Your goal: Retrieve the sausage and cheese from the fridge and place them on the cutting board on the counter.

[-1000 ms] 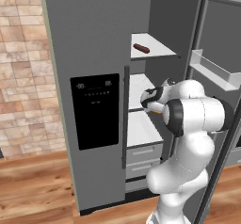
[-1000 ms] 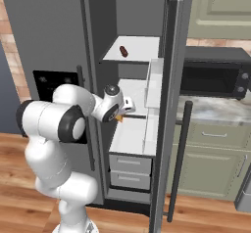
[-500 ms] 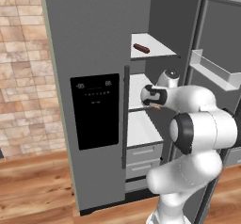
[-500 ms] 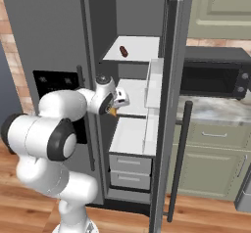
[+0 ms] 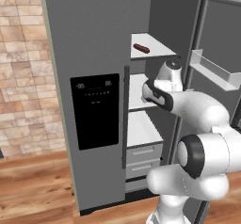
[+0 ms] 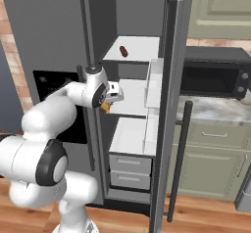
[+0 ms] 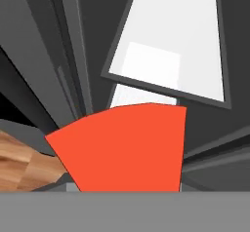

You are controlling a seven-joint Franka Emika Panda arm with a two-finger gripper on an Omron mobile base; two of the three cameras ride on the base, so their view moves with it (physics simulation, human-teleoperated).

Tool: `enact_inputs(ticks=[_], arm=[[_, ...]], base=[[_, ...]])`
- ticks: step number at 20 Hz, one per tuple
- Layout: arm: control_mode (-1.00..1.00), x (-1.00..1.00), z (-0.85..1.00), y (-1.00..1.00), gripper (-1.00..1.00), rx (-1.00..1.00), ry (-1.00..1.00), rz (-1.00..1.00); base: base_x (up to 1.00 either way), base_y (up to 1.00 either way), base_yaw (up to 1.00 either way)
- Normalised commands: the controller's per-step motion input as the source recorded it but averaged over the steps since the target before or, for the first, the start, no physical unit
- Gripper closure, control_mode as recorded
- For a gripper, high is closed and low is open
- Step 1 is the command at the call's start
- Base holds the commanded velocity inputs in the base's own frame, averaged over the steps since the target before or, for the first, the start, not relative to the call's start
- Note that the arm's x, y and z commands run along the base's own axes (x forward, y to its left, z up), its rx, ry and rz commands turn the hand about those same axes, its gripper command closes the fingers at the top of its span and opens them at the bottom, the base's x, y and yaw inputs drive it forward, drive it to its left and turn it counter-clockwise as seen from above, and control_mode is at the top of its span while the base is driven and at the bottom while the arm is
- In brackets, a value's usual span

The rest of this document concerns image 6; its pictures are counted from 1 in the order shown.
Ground open grey fridge door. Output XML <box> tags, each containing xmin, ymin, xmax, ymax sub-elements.
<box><xmin>148</xmin><ymin>0</ymin><xmax>194</xmax><ymax>233</ymax></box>

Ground grey fridge drawer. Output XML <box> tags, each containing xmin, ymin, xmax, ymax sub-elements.
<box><xmin>108</xmin><ymin>154</ymin><xmax>153</xmax><ymax>175</ymax></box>
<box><xmin>109</xmin><ymin>170</ymin><xmax>152</xmax><ymax>191</ymax></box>

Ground grey fridge door with dispenser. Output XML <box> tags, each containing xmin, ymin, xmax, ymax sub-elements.
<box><xmin>0</xmin><ymin>0</ymin><xmax>99</xmax><ymax>206</ymax></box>

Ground green drawer front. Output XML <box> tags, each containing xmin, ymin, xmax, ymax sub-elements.
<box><xmin>186</xmin><ymin>121</ymin><xmax>251</xmax><ymax>151</ymax></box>

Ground green cupboard door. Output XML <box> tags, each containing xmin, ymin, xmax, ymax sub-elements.
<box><xmin>167</xmin><ymin>144</ymin><xmax>250</xmax><ymax>200</ymax></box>

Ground grey fridge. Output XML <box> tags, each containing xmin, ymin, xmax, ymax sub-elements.
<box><xmin>0</xmin><ymin>0</ymin><xmax>194</xmax><ymax>233</ymax></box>

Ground dark red sausage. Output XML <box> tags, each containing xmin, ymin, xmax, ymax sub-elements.
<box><xmin>119</xmin><ymin>45</ymin><xmax>130</xmax><ymax>59</ymax></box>

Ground grey dishwasher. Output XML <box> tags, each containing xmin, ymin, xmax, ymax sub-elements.
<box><xmin>233</xmin><ymin>170</ymin><xmax>251</xmax><ymax>213</ymax></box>

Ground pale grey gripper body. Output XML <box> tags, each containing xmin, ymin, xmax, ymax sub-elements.
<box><xmin>104</xmin><ymin>91</ymin><xmax>126</xmax><ymax>104</ymax></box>

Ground dark grey fridge door handle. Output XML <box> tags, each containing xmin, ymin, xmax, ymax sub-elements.
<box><xmin>167</xmin><ymin>100</ymin><xmax>194</xmax><ymax>223</ymax></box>
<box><xmin>78</xmin><ymin>0</ymin><xmax>96</xmax><ymax>172</ymax></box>

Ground green wall cupboard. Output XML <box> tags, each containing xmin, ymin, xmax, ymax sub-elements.
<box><xmin>185</xmin><ymin>0</ymin><xmax>251</xmax><ymax>40</ymax></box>

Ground clear white door bins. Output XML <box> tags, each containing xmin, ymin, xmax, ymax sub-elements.
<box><xmin>142</xmin><ymin>57</ymin><xmax>165</xmax><ymax>157</ymax></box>

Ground orange cheese wedge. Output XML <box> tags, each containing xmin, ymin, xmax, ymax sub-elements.
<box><xmin>100</xmin><ymin>101</ymin><xmax>114</xmax><ymax>114</ymax></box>

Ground silver cupboard door handle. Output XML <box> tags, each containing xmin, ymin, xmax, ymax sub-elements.
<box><xmin>236</xmin><ymin>154</ymin><xmax>249</xmax><ymax>179</ymax></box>

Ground black toaster oven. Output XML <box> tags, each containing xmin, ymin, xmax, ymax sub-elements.
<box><xmin>179</xmin><ymin>45</ymin><xmax>251</xmax><ymax>101</ymax></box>

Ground silver drawer handle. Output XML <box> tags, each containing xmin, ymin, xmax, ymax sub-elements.
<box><xmin>201</xmin><ymin>131</ymin><xmax>229</xmax><ymax>139</ymax></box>

